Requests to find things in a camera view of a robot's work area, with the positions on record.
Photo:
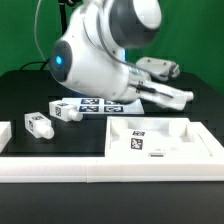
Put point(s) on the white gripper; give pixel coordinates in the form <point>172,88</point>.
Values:
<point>162,95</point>

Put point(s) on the white square tabletop part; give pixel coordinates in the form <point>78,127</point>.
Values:
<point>165,138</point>

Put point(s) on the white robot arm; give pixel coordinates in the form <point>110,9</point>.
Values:
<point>90,57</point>

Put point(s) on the white U-shaped fence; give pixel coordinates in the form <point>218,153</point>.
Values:
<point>90,169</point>

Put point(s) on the white sheet with markers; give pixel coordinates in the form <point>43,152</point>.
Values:
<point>101,106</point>

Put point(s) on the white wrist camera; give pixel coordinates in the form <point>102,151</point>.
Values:
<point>160,67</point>

